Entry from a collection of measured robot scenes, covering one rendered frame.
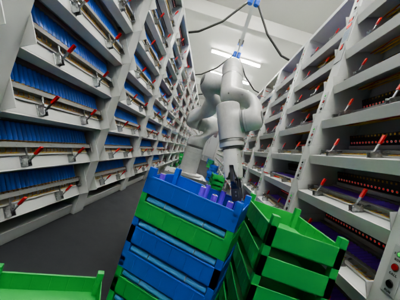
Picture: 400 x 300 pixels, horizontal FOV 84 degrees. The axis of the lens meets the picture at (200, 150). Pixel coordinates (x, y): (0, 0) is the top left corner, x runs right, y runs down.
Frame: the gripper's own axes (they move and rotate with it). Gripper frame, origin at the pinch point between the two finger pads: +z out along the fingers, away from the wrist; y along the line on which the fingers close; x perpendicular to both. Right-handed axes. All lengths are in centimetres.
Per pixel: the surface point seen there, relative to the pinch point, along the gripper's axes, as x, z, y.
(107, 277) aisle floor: -52, 28, 3
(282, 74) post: 33, -120, -191
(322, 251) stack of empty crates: 22.0, 14.8, 9.6
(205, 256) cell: -7.8, 14.9, 15.2
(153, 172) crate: -21.9, -9.4, 16.1
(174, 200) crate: -15.5, -0.5, 16.1
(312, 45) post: 55, -111, -125
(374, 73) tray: 56, -43, -30
